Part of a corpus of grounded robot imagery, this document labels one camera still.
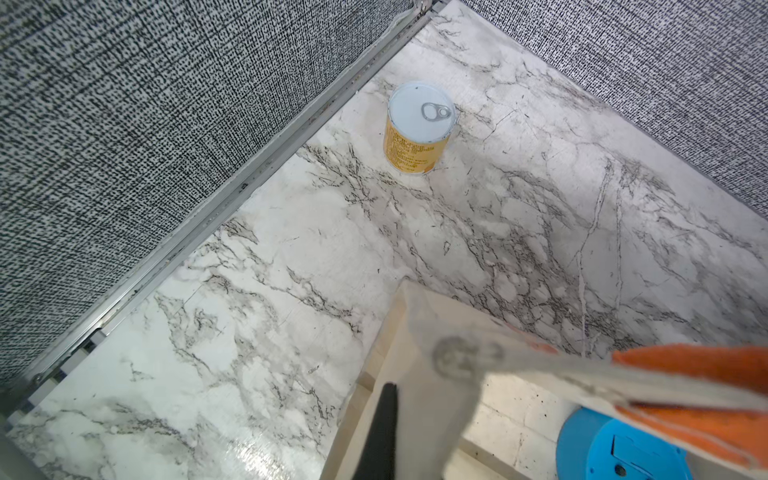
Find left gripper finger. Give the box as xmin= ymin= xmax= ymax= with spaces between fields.
xmin=352 ymin=382 xmax=399 ymax=480

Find cream canvas bag orange handles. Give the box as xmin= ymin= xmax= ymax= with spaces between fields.
xmin=322 ymin=280 xmax=767 ymax=479

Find bright blue plastic clock stand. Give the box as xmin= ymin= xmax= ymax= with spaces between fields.
xmin=555 ymin=408 xmax=693 ymax=480

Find yellow can white lid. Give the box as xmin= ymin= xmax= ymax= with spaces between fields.
xmin=383 ymin=81 xmax=457 ymax=174

